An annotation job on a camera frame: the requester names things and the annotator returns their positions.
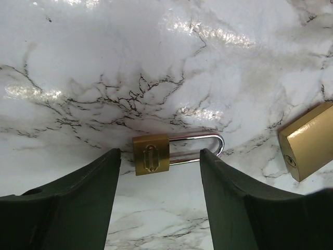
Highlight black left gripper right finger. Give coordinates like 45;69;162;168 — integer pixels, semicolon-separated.
200;149;332;249

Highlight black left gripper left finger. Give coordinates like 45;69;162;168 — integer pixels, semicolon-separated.
1;149;121;249

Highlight small brass padlock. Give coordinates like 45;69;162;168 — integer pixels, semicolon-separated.
132;131;225;176

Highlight large brass padlock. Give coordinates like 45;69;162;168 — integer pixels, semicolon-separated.
278;102;332;182

